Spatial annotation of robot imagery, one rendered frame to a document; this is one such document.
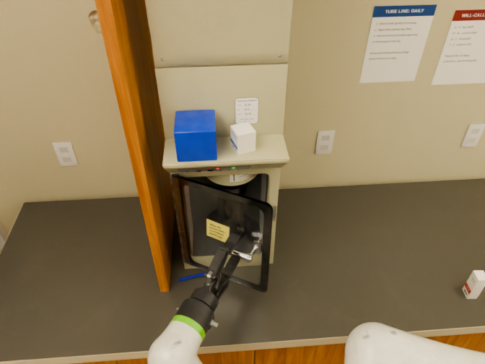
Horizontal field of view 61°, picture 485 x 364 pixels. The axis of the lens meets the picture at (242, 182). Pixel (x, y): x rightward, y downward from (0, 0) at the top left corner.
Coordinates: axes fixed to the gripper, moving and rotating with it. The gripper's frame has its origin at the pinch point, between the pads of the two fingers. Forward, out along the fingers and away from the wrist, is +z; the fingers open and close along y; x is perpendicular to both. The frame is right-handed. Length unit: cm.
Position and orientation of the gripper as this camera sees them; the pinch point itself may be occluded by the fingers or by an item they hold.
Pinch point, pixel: (232, 251)
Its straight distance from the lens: 123.1
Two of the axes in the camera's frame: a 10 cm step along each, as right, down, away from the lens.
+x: -9.2, -2.7, 3.0
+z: 4.0, -6.0, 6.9
